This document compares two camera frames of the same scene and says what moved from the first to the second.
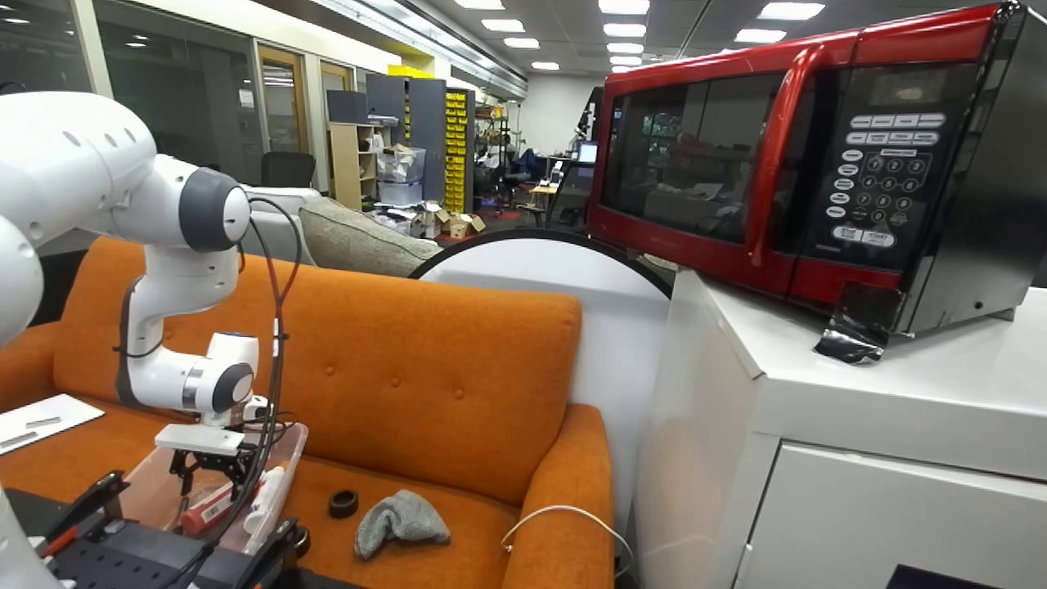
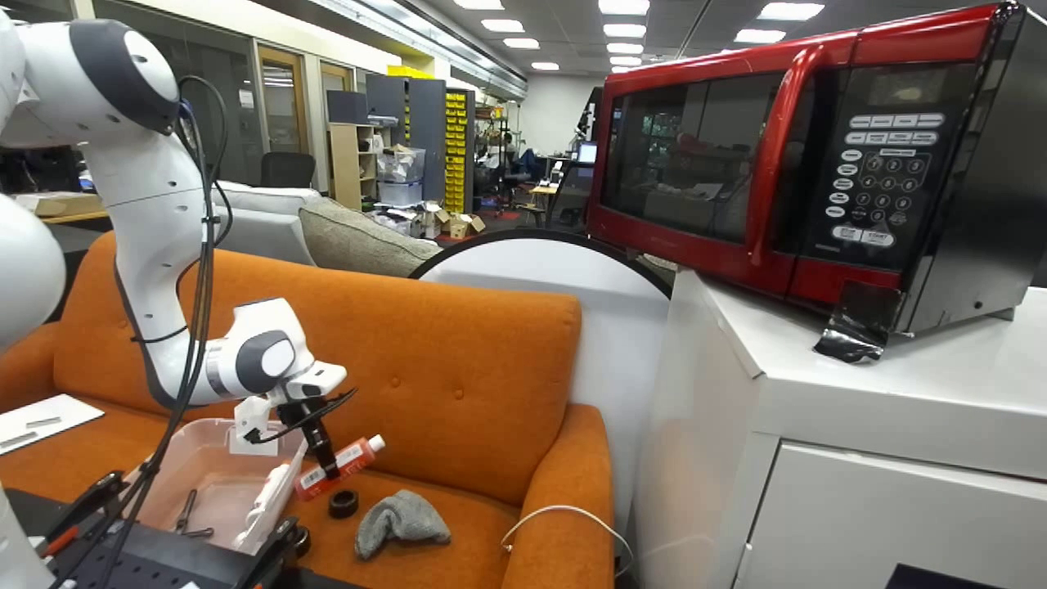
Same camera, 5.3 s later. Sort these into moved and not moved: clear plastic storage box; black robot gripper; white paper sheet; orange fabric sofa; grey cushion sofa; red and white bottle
Moved: red and white bottle; black robot gripper
Not moved: orange fabric sofa; grey cushion sofa; clear plastic storage box; white paper sheet
